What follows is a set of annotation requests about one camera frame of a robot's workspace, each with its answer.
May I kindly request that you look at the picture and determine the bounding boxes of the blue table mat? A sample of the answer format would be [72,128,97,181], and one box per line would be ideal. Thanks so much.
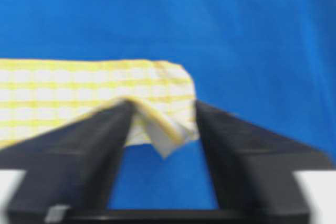
[0,0,336,210]

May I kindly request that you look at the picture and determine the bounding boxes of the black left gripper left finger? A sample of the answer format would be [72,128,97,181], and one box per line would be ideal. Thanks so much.
[0,100,136,224]

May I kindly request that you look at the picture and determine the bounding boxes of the yellow checked towel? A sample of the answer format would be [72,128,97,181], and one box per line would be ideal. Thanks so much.
[1,59,199,157]

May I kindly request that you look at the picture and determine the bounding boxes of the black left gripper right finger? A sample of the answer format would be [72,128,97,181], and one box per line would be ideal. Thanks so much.
[194,100,336,224]

